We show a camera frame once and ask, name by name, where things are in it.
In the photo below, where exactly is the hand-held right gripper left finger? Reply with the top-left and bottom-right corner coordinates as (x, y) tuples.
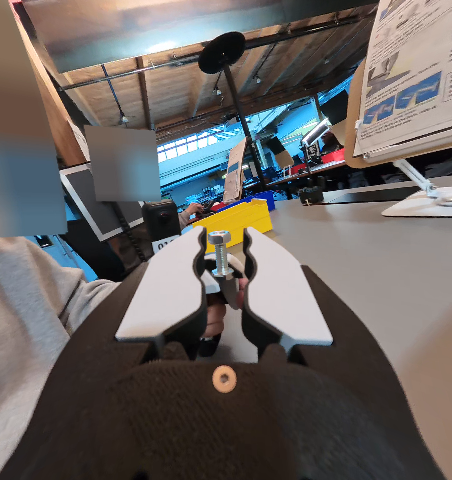
(115, 226), (208, 344)

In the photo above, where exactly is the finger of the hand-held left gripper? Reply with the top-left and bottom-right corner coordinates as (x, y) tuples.
(200, 272), (223, 295)
(211, 253), (246, 310)

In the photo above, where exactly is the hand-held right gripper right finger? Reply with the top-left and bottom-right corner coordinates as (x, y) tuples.
(242, 226), (334, 347)

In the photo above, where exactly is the steel bolt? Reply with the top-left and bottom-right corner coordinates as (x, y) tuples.
(207, 230), (236, 280)

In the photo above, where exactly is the yellow plastic bin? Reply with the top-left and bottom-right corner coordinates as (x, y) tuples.
(192, 198), (273, 249)

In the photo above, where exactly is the person's left forearm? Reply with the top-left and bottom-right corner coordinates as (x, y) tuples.
(0, 236), (123, 338)

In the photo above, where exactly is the grey desk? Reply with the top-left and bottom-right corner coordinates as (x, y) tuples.
(181, 174), (452, 480)

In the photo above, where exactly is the person's left hand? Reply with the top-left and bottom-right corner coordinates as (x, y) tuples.
(203, 277), (249, 340)

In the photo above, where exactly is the black easel with framed panel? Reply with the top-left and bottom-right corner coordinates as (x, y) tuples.
(59, 163), (151, 263)

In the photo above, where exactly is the cardboard board with paper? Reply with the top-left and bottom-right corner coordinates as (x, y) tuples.
(223, 136), (248, 202)

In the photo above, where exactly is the blue plastic bin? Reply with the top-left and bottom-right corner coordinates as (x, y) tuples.
(226, 190), (276, 211)

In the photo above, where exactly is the black charger dock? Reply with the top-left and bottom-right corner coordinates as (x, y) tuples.
(298, 186), (325, 205)

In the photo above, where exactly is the white document stand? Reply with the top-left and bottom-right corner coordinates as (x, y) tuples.
(355, 122), (452, 218)

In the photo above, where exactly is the black light stand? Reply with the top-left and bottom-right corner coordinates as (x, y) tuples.
(300, 118), (331, 177)

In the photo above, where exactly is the black floor lamp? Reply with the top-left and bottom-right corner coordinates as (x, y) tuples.
(198, 31), (268, 193)

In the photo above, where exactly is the instruction sheet on white stand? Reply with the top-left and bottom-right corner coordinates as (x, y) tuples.
(345, 0), (452, 169)

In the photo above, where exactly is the wooden post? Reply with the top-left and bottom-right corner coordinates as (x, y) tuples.
(8, 0), (88, 167)

